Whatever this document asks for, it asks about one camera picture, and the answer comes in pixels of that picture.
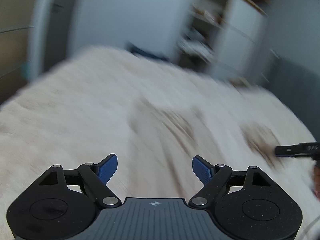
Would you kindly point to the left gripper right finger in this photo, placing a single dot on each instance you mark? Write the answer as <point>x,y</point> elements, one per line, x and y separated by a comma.
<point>214,180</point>

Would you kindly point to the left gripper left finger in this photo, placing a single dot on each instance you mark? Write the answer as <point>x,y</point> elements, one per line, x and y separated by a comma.
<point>94,179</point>

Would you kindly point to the beige dotted garment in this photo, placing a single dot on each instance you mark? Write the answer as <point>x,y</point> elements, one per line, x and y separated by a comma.
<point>153,123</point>
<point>261,140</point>

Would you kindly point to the grey padded headboard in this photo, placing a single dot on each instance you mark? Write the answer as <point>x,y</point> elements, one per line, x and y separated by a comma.
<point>297,88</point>

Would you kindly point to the cream fluffy bed blanket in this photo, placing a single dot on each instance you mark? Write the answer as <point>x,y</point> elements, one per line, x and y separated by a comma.
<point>82,111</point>

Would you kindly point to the dark blue bag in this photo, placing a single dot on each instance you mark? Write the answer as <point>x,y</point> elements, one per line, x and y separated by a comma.
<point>146,54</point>

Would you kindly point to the white wardrobe with shelves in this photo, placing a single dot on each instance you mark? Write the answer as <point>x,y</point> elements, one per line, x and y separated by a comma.
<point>221,37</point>

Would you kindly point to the grey door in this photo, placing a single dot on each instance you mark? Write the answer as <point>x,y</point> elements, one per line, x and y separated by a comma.
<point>61,12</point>

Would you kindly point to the beige drawer cabinet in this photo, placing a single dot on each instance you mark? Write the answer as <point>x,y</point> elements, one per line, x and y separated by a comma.
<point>15,25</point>

